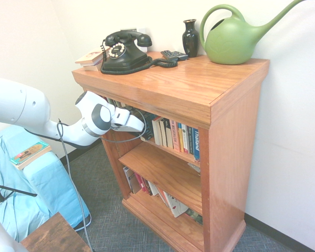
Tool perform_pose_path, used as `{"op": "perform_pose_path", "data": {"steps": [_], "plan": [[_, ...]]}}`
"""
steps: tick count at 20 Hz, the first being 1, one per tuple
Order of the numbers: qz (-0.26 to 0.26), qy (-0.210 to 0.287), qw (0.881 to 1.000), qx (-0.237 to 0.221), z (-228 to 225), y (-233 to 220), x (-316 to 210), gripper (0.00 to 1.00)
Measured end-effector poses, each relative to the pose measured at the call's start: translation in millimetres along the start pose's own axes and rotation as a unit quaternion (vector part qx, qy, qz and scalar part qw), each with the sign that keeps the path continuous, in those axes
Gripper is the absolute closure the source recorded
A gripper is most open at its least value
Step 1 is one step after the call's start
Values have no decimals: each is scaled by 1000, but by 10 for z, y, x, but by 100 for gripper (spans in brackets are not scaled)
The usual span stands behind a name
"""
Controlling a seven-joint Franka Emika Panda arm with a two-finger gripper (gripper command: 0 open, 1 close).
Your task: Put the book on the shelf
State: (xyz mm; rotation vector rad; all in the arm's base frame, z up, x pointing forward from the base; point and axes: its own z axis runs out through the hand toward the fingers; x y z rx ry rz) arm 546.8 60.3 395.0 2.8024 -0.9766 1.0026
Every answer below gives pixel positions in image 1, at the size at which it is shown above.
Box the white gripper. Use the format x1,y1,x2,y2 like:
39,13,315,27
111,106,149,142

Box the blue Darwin's Radio paperback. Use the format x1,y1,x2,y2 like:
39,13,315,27
140,111,156,142

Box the black spine book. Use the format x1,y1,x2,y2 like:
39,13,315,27
159,118,169,148

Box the cream spine book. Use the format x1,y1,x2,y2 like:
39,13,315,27
165,120,174,149

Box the pink spine book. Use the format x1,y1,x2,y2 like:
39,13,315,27
170,120,181,153

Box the yellow spine book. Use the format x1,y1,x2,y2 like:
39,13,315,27
177,122,185,153

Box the white spine book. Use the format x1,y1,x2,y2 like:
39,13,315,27
181,124,190,154

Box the dark blue spine book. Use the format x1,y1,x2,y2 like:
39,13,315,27
186,126,195,155

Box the grey cover book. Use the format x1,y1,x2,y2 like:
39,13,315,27
122,166,142,195

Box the red spine book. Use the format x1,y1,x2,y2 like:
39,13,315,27
134,172,149,195

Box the blue Thailand book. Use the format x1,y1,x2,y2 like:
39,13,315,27
193,128,201,161

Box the white book with red figures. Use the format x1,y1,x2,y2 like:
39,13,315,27
163,191,189,218

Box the cream book with red picture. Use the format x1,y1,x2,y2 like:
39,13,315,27
75,47,110,66

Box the green cover book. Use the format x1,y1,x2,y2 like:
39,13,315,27
9,141,53,171

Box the cream paperback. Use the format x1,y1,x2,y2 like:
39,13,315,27
152,117,163,146

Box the loose paper scraps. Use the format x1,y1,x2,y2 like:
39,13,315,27
187,162,201,174

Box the wooden bookshelf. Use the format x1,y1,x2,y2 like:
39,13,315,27
71,51,270,252

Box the black rotary telephone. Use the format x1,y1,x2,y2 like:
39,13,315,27
99,29,179,76

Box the black remote control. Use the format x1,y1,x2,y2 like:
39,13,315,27
160,49,189,61

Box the green cover paperback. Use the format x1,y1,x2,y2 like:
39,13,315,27
184,207,204,226

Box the blue cloth covered chair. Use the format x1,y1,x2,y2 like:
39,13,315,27
0,125,92,244

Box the black glossy vase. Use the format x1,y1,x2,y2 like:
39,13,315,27
182,19,200,58

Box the green plastic watering can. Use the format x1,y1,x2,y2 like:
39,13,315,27
199,0,308,66

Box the black tripod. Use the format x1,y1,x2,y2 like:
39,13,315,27
0,182,38,203

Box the grey cable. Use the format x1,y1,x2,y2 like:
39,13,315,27
56,108,148,252

